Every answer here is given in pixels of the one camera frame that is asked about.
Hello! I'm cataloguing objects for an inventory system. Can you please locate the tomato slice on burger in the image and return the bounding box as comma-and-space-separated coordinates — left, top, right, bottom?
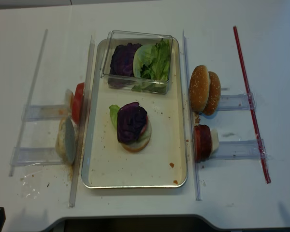
140, 116, 149, 135

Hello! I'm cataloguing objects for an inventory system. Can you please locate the white slice beside patties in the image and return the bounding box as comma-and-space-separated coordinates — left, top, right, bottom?
210, 129, 219, 154

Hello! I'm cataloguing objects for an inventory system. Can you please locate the red tomato slice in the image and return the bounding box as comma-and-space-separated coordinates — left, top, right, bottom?
72, 82, 85, 125

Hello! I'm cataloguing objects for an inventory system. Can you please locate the clear far left rail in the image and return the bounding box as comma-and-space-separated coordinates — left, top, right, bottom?
9, 29, 48, 177

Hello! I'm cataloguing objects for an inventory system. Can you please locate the pale bread bun left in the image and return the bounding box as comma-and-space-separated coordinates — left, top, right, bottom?
55, 117, 76, 165

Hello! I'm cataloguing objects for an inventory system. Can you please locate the clear plastic container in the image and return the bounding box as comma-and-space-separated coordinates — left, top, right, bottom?
101, 30, 173, 94

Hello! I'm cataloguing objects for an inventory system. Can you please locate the white slice behind tomato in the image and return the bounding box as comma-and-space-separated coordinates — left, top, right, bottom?
64, 89, 74, 114

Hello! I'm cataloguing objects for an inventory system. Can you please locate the sesame top bun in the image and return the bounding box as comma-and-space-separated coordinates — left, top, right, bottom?
189, 65, 210, 112

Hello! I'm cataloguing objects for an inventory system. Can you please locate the red plastic strip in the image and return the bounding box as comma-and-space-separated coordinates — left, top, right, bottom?
233, 26, 271, 184

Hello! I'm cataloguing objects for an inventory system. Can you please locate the dark monitor edge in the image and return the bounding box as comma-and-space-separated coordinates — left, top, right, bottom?
44, 216, 223, 232

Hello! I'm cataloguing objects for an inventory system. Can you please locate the metal baking tray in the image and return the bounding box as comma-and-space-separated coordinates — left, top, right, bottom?
81, 40, 187, 189

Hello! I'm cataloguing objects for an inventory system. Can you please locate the green lettuce leaf on burger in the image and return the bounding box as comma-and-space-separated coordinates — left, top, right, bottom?
109, 104, 120, 129

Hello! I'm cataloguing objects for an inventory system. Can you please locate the sesame bun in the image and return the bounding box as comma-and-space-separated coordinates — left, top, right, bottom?
203, 71, 221, 116
189, 65, 210, 112

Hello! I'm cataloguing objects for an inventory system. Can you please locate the purple cabbage in container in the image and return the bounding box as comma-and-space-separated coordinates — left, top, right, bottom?
110, 43, 142, 77

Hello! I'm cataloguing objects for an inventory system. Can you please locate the bottom burger bun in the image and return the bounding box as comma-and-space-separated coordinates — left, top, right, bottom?
121, 121, 152, 153

